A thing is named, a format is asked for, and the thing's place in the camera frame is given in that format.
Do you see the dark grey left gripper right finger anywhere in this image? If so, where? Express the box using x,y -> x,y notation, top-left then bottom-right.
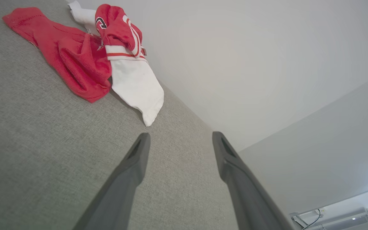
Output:
212,132 -> 295,230

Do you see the red and white basketball jersey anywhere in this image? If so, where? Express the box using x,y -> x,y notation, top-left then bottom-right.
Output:
2,1 -> 165,127

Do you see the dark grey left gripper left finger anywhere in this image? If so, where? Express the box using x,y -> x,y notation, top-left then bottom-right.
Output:
73,133 -> 151,230

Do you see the thin black hanging cable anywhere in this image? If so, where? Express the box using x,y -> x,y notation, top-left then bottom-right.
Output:
302,209 -> 322,230

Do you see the grey fabric sofa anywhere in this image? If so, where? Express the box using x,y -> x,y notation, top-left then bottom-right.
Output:
0,0 -> 295,230

